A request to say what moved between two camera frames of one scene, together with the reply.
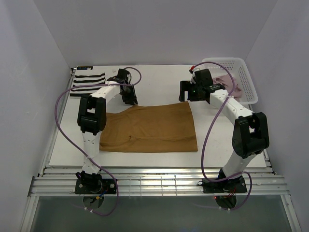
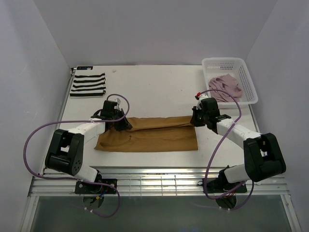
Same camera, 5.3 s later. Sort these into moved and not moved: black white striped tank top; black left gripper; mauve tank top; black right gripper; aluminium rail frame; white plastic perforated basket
Moved: black right gripper; black left gripper
Not moved: black white striped tank top; white plastic perforated basket; aluminium rail frame; mauve tank top
